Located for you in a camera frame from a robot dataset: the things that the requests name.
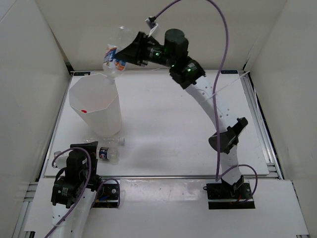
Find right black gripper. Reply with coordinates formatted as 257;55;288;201
114;32;175;69

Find clear bottle blue orange label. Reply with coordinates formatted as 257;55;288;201
103;26;136;81

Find clear Pepsi bottle black cap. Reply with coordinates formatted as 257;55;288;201
97;147;119;165

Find clear bottle white cap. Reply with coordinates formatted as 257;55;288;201
84;137;125;147

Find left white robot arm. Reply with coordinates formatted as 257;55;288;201
45;141;104;238

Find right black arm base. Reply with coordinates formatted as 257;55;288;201
203;182;255;210

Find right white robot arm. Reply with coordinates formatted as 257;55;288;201
115;29;248;198

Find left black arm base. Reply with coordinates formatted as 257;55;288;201
91;178;121;209

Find white octagonal plastic bin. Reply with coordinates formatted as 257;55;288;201
69;73;122;136

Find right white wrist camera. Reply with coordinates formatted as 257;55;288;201
145;16;159;36

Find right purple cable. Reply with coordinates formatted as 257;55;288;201
150;0;258;204

